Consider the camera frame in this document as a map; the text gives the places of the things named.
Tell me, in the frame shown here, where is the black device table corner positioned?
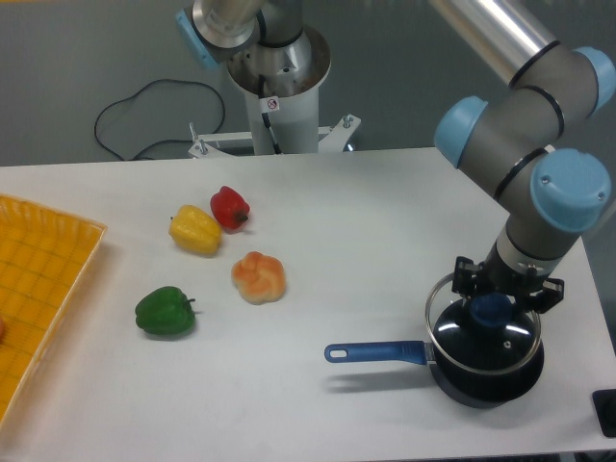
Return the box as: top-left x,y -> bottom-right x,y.
592,389 -> 616,438

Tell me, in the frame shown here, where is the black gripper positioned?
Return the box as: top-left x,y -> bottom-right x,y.
451,252 -> 565,314

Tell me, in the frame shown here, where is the red bell pepper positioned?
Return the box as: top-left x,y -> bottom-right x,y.
210,186 -> 250,231

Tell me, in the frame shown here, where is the yellow bell pepper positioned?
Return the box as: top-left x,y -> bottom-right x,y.
168,205 -> 222,255

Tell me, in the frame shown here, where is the yellow woven basket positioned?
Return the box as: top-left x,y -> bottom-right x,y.
1,193 -> 107,422

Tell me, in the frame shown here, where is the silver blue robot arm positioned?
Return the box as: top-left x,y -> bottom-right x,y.
176,1 -> 615,315

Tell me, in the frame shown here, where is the glass lid blue knob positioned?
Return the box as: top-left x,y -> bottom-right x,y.
424,274 -> 543,376

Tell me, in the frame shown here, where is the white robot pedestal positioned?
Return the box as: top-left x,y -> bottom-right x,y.
227,25 -> 331,155

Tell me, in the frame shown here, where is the black floor cable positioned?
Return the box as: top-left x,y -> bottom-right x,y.
93,78 -> 226,162

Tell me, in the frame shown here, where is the green bell pepper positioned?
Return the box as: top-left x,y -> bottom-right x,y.
135,286 -> 195,336

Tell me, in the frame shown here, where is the blue handled saucepan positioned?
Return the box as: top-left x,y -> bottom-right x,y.
323,312 -> 546,410

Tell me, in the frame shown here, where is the orange knotted bread roll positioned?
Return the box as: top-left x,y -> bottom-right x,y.
231,251 -> 287,304

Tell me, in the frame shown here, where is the white table frame bracket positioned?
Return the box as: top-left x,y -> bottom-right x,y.
187,113 -> 362,159

